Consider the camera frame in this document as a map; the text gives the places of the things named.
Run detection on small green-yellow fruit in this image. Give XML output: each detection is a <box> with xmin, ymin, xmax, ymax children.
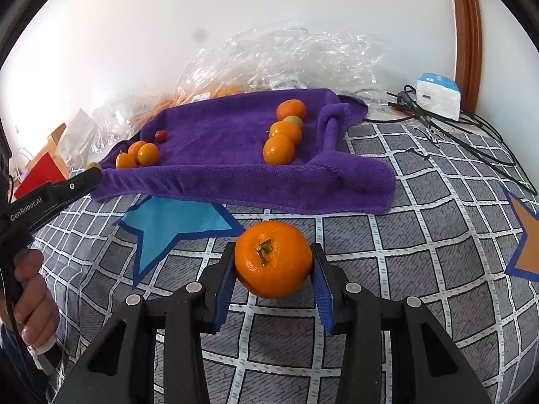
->
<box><xmin>85</xmin><ymin>162</ymin><xmax>102</xmax><ymax>171</ymax></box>
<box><xmin>283</xmin><ymin>115</ymin><xmax>303</xmax><ymax>129</ymax></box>

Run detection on small orange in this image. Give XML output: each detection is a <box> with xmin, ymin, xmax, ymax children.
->
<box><xmin>115</xmin><ymin>151</ymin><xmax>137</xmax><ymax>169</ymax></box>
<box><xmin>136</xmin><ymin>143</ymin><xmax>161</xmax><ymax>167</ymax></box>

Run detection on red strawberry-like fruit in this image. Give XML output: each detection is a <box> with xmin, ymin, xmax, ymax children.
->
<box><xmin>154</xmin><ymin>130</ymin><xmax>168</xmax><ymax>143</ymax></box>

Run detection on large orange with stem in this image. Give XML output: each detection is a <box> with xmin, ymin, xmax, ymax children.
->
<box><xmin>235</xmin><ymin>221</ymin><xmax>312</xmax><ymax>299</ymax></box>

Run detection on large round orange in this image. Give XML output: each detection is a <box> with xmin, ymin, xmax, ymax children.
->
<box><xmin>262</xmin><ymin>135</ymin><xmax>295</xmax><ymax>165</ymax></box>

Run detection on yellow-orange fruit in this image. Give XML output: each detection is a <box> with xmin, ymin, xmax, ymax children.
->
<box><xmin>268</xmin><ymin>121</ymin><xmax>303</xmax><ymax>146</ymax></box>

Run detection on orange fruit back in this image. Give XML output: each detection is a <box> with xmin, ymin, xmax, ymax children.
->
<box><xmin>276</xmin><ymin>99</ymin><xmax>308</xmax><ymax>121</ymax></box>

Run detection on person's left hand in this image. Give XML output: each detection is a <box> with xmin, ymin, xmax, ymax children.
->
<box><xmin>13</xmin><ymin>249</ymin><xmax>59</xmax><ymax>348</ymax></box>

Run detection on red paper bag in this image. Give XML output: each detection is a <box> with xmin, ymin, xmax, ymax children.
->
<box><xmin>14</xmin><ymin>152</ymin><xmax>69</xmax><ymax>200</ymax></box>

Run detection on white paper bag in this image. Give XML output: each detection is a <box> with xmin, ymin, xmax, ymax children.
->
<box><xmin>56</xmin><ymin>109</ymin><xmax>98</xmax><ymax>169</ymax></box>

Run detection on blue star mat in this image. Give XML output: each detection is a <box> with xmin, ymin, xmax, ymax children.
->
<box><xmin>116</xmin><ymin>195</ymin><xmax>245</xmax><ymax>287</ymax></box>

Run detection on grey checked tablecloth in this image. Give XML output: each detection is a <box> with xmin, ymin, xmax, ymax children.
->
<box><xmin>36</xmin><ymin>123</ymin><xmax>538</xmax><ymax>403</ymax></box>

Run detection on orange star mat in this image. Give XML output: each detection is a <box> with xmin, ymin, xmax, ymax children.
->
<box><xmin>502</xmin><ymin>187</ymin><xmax>539</xmax><ymax>283</ymax></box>

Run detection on purple towel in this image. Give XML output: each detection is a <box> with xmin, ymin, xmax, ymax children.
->
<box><xmin>91</xmin><ymin>89</ymin><xmax>395</xmax><ymax>215</ymax></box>

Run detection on white blue box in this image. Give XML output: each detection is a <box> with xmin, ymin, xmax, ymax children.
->
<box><xmin>416</xmin><ymin>73</ymin><xmax>462</xmax><ymax>121</ymax></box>

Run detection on clear plastic bag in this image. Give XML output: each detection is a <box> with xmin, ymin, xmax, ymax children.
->
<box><xmin>90</xmin><ymin>27</ymin><xmax>389</xmax><ymax>161</ymax></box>

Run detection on black cables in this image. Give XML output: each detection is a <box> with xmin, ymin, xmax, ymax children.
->
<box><xmin>361</xmin><ymin>84</ymin><xmax>539</xmax><ymax>196</ymax></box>

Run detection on brown wooden door frame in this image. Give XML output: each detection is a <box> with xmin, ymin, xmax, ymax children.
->
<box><xmin>453</xmin><ymin>0</ymin><xmax>482</xmax><ymax>113</ymax></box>

